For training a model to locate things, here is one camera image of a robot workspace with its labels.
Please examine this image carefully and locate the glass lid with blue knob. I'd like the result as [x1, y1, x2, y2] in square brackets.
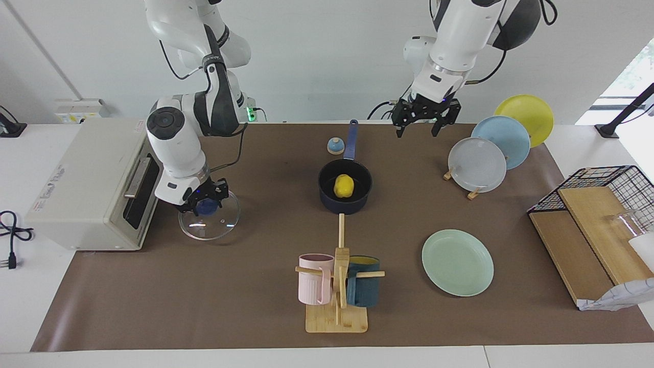
[178, 189, 241, 241]

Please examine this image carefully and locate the pale grey plate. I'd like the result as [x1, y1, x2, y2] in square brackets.
[448, 137, 507, 194]

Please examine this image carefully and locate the light blue plate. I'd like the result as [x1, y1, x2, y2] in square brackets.
[471, 116, 531, 171]

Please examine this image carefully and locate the wooden plate rack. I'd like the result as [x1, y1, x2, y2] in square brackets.
[442, 166, 485, 200]

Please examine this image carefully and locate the yellow plate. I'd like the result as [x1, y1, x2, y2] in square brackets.
[494, 94, 555, 149]

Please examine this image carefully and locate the pale green plate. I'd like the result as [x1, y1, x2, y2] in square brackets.
[422, 228, 495, 297]

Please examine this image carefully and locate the brown table mat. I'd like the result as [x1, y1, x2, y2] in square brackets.
[30, 123, 654, 352]

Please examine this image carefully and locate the cream toaster oven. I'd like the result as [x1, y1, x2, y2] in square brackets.
[26, 119, 174, 252]

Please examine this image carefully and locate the pink ribbed mug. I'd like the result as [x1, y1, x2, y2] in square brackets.
[298, 254, 335, 306]

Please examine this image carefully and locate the dark teal mug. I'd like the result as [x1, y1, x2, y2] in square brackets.
[346, 256, 381, 308]

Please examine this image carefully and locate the wooden mug tree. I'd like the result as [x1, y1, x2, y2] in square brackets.
[295, 214, 385, 334]

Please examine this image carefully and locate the black clamp stand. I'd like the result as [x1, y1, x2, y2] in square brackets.
[594, 82, 654, 139]

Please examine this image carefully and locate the dark wooden board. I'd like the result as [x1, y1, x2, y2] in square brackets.
[529, 210, 614, 307]

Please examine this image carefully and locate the light wooden board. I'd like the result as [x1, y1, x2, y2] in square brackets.
[557, 186, 654, 287]

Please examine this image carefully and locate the black clamp base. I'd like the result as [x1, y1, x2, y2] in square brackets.
[0, 106, 27, 137]

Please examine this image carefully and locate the clear glass cup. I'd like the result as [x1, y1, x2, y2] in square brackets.
[606, 209, 654, 259]

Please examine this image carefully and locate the crumpled white paper bag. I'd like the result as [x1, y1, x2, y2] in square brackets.
[577, 278, 654, 311]

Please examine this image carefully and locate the black left base cable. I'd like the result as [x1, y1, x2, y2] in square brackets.
[367, 84, 412, 121]

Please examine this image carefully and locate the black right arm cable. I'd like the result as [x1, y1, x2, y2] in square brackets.
[158, 38, 251, 172]

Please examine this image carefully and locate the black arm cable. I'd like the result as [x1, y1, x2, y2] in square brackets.
[158, 38, 251, 172]
[464, 0, 558, 85]

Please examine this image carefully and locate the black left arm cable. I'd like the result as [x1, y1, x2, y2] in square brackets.
[464, 0, 558, 85]

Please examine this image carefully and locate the dark blue long-handled pot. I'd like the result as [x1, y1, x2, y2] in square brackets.
[318, 119, 373, 215]

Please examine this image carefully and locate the white wall socket box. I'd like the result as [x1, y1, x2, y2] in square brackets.
[55, 99, 111, 124]

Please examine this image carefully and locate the black wire basket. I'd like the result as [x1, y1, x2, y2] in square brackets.
[527, 165, 654, 233]

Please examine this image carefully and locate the black power cable with plug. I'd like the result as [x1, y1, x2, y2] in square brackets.
[0, 210, 34, 270]

